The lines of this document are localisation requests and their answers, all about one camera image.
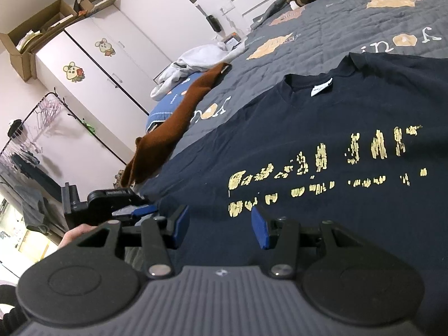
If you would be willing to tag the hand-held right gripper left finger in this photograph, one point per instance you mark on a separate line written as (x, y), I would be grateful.
(182, 224)

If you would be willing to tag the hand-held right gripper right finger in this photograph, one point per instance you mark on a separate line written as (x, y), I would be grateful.
(259, 227)

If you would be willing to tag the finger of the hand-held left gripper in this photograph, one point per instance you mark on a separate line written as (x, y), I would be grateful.
(145, 210)

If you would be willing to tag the navy t-shirt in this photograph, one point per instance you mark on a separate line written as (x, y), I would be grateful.
(315, 112)

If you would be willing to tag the hanging dark clothes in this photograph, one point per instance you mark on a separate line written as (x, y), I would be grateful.
(38, 189)

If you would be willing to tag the black clothes rack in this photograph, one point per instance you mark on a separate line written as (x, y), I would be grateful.
(87, 129)

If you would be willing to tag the person's left hand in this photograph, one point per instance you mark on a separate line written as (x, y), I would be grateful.
(75, 234)

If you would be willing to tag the green hanging item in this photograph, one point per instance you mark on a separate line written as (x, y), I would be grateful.
(89, 126)

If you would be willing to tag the brown garment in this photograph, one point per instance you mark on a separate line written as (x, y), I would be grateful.
(175, 122)

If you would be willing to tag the blue pillow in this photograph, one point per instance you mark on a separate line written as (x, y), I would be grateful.
(168, 108)

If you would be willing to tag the black hat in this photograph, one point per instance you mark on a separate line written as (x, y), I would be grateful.
(15, 127)

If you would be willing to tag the white wardrobe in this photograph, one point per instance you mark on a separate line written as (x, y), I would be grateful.
(105, 77)

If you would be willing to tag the bear sticker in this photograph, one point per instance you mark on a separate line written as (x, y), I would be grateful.
(105, 47)
(73, 72)

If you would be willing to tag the white crumpled hoodie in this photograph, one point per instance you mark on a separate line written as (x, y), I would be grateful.
(196, 59)

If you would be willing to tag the large cardboard box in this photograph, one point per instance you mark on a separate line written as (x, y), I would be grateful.
(21, 59)

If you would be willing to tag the black and white stand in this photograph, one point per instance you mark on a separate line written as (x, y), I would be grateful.
(210, 21)

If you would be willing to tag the grey printed bedspread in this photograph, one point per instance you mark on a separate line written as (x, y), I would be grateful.
(332, 31)

